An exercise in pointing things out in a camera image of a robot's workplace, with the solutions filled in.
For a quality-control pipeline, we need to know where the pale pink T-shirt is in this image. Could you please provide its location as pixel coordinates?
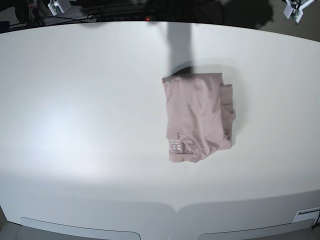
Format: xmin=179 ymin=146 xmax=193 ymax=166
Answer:
xmin=162 ymin=73 xmax=236 ymax=163

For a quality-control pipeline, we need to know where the white label sticker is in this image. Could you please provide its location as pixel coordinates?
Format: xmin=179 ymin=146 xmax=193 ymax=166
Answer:
xmin=292 ymin=208 xmax=320 ymax=223

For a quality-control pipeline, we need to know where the black power strip red light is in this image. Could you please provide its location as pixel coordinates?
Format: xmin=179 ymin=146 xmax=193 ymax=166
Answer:
xmin=96 ymin=13 xmax=154 ymax=22

